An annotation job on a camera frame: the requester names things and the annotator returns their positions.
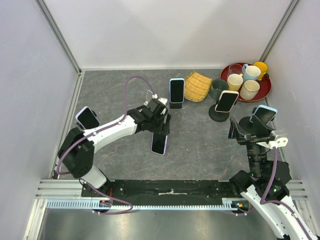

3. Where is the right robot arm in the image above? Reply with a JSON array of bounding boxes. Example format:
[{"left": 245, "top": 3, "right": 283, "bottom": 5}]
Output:
[{"left": 228, "top": 115, "right": 320, "bottom": 240}]

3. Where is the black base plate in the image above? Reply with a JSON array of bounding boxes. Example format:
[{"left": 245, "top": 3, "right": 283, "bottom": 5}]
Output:
[{"left": 79, "top": 179, "right": 244, "bottom": 207}]

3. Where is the blue phone on right stand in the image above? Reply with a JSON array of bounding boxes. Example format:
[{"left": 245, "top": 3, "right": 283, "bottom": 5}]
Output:
[{"left": 252, "top": 104, "right": 278, "bottom": 124}]

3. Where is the lavender case phone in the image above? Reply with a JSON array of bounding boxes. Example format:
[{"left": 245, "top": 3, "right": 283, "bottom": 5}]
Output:
[{"left": 150, "top": 133, "right": 168, "bottom": 156}]

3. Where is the clear glass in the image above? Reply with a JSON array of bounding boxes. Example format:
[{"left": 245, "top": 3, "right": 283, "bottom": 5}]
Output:
[{"left": 227, "top": 63, "right": 243, "bottom": 77}]

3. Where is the red round tray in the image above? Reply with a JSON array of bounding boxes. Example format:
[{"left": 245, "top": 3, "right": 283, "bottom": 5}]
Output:
[{"left": 220, "top": 65, "right": 272, "bottom": 103}]

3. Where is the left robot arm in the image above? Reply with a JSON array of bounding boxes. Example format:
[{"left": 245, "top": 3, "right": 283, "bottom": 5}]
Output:
[{"left": 57, "top": 97, "right": 171, "bottom": 197}]

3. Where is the yellow bamboo tray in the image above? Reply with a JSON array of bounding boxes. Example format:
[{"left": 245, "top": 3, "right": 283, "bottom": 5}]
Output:
[{"left": 184, "top": 71, "right": 213, "bottom": 102}]

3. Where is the cream case phone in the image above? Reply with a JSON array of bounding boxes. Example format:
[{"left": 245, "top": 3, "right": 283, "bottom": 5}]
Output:
[{"left": 214, "top": 90, "right": 239, "bottom": 113}]

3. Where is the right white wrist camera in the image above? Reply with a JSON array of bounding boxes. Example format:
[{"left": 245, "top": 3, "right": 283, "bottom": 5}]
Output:
[{"left": 257, "top": 130, "right": 289, "bottom": 149}]

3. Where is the purple phone from pole stand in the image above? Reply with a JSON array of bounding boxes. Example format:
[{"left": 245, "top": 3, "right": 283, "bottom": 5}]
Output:
[{"left": 75, "top": 106, "right": 101, "bottom": 130}]

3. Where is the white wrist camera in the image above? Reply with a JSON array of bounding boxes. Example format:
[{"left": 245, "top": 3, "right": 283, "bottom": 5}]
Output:
[
  {"left": 257, "top": 130, "right": 289, "bottom": 149},
  {"left": 144, "top": 90, "right": 168, "bottom": 116}
]

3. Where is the dark green mug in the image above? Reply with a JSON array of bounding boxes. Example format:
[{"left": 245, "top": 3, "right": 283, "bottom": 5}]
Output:
[{"left": 209, "top": 79, "right": 228, "bottom": 101}]

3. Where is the light blue mug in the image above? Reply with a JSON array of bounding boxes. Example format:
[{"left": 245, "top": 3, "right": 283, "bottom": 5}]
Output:
[{"left": 242, "top": 63, "right": 261, "bottom": 82}]

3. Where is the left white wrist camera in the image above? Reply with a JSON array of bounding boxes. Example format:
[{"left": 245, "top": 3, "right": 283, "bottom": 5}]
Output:
[{"left": 144, "top": 90, "right": 168, "bottom": 116}]

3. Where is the cream textured cup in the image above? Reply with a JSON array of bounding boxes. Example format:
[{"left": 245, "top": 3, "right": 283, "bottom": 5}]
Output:
[{"left": 240, "top": 79, "right": 260, "bottom": 101}]

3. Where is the grey cable duct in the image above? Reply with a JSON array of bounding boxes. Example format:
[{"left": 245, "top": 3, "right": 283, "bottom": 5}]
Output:
[{"left": 46, "top": 199, "right": 238, "bottom": 211}]

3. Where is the black folding phone stand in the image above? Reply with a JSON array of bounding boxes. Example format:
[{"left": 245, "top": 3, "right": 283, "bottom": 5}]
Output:
[{"left": 169, "top": 102, "right": 183, "bottom": 109}]

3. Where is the light blue case phone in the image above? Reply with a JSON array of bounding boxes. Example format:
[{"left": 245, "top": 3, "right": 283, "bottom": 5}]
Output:
[{"left": 169, "top": 78, "right": 185, "bottom": 104}]

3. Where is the yellow mug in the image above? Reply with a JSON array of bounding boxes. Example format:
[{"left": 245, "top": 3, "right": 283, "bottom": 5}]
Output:
[{"left": 253, "top": 61, "right": 268, "bottom": 81}]

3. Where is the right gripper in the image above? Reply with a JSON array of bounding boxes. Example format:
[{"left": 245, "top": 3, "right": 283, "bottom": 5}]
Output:
[{"left": 226, "top": 114, "right": 276, "bottom": 177}]

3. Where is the pale yellow cup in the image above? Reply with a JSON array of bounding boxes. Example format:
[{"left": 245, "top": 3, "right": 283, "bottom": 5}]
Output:
[{"left": 227, "top": 73, "right": 244, "bottom": 91}]

